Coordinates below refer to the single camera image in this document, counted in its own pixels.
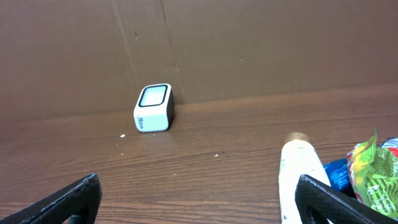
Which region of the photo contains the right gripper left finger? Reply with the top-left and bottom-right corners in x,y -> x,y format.
1,173 -> 102,224

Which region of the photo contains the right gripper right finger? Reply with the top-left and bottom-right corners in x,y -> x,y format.
295,174 -> 397,224

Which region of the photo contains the blue snack packet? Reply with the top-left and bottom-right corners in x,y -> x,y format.
324,138 -> 397,197

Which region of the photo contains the white tube gold cap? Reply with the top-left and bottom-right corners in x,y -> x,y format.
279,132 -> 331,224

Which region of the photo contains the green snack packet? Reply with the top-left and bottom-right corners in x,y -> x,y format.
347,132 -> 397,220

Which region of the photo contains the white barcode scanner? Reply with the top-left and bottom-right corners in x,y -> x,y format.
133,83 -> 175,133

